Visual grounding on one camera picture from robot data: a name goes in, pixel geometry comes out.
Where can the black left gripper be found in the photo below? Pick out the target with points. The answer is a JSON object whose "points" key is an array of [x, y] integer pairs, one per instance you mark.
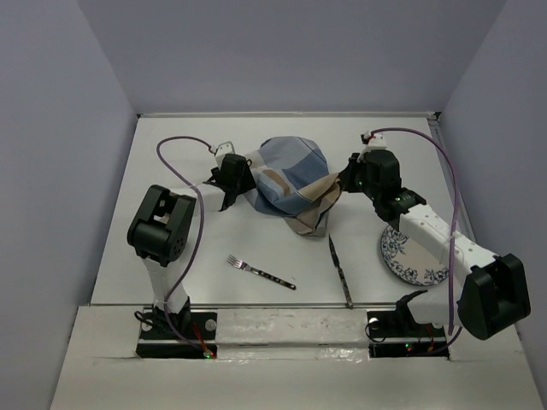
{"points": [[248, 183]]}

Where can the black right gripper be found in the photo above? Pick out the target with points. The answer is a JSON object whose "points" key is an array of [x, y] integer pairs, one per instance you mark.
{"points": [[348, 173]]}

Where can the blue beige checked placemat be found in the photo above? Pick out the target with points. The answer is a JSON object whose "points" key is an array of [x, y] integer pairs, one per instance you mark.
{"points": [[293, 182]]}

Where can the silver fork patterned handle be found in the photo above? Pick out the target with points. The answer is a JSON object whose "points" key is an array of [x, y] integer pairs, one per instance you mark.
{"points": [[243, 266]]}

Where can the silver knife patterned handle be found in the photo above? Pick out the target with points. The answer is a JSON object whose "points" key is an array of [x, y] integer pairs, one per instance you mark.
{"points": [[348, 300]]}

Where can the blue floral ceramic plate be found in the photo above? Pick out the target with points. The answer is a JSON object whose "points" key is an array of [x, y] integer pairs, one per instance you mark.
{"points": [[410, 262]]}

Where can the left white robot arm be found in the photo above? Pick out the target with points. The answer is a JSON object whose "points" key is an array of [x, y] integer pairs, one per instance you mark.
{"points": [[168, 227]]}

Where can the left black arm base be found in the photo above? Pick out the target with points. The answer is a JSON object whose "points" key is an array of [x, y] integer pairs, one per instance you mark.
{"points": [[156, 339]]}

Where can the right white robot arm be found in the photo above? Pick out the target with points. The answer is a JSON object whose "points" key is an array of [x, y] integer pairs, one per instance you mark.
{"points": [[487, 292]]}

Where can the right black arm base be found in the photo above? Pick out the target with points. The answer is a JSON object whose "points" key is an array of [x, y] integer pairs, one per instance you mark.
{"points": [[390, 339]]}

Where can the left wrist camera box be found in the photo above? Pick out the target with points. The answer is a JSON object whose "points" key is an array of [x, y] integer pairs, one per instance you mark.
{"points": [[223, 149]]}

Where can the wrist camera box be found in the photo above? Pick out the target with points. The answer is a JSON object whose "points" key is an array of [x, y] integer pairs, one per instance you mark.
{"points": [[223, 149], [373, 141]]}

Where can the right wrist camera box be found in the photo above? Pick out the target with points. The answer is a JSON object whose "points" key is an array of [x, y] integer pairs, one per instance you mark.
{"points": [[373, 141]]}

